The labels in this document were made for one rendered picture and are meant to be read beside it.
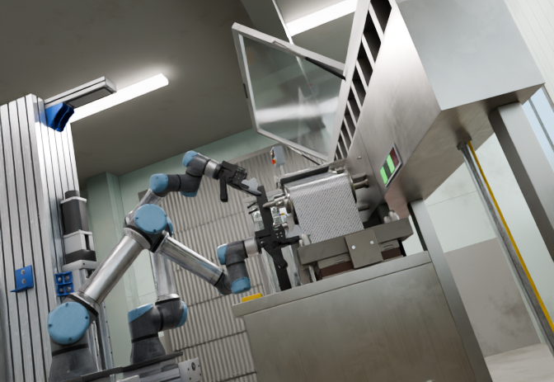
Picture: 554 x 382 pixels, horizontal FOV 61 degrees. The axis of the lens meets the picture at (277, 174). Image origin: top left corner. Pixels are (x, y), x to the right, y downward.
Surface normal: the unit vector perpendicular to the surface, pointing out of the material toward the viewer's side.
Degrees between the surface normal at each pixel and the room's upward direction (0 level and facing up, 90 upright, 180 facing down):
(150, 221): 85
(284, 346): 90
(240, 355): 90
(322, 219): 90
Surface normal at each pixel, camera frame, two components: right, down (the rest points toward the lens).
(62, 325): 0.32, -0.30
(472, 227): -0.25, -0.25
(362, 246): -0.04, -0.31
